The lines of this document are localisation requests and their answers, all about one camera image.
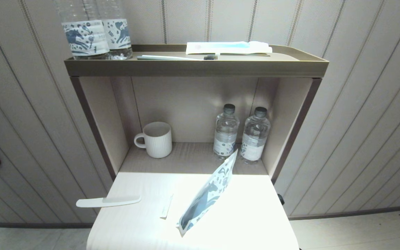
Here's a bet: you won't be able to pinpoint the wrapped toothbrush white packet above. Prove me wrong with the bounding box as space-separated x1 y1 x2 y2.
185 41 273 55

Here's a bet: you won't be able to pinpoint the small white paper packet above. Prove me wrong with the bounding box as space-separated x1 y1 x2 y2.
160 194 174 219

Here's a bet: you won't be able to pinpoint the grey toothbrush black bristles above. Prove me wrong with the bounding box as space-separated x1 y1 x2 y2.
137 54 219 61

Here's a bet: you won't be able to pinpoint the beige shelf unit brown tray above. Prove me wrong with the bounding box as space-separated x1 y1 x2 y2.
64 44 329 184

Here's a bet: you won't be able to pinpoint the clear bottle blue horse label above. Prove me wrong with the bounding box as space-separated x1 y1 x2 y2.
55 0 111 60
98 0 133 60

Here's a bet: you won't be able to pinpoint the small clear water bottle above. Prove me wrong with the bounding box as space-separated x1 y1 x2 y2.
213 103 240 161
240 107 271 165

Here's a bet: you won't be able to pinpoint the horse print zipper pouch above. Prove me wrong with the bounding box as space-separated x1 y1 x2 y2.
177 149 238 236

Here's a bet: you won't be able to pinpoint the white ribbed mug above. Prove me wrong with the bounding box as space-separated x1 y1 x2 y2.
134 122 173 159

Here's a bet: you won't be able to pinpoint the white comb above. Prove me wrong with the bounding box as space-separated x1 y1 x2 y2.
76 195 142 208

